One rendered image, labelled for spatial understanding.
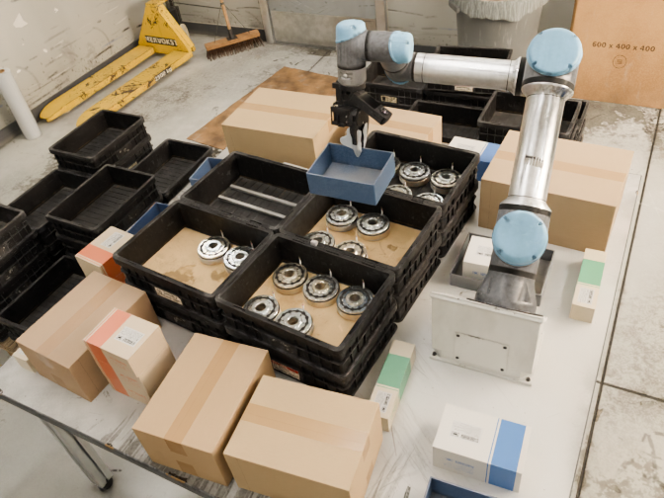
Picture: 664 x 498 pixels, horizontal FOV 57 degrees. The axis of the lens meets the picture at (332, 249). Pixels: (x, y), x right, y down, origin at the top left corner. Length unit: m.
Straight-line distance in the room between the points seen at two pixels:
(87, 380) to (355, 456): 0.80
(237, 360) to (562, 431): 0.82
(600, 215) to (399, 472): 0.96
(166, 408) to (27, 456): 1.32
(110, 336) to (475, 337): 0.94
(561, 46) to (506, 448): 0.90
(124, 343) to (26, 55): 3.58
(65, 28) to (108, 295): 3.54
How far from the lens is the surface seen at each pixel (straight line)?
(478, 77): 1.65
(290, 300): 1.73
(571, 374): 1.74
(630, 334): 2.81
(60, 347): 1.82
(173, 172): 3.21
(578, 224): 2.00
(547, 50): 1.49
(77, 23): 5.28
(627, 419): 2.56
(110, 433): 1.79
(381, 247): 1.84
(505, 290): 1.52
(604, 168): 2.08
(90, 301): 1.90
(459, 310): 1.54
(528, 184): 1.43
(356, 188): 1.61
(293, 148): 2.31
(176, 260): 1.96
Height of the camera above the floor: 2.08
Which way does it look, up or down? 42 degrees down
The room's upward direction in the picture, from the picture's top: 9 degrees counter-clockwise
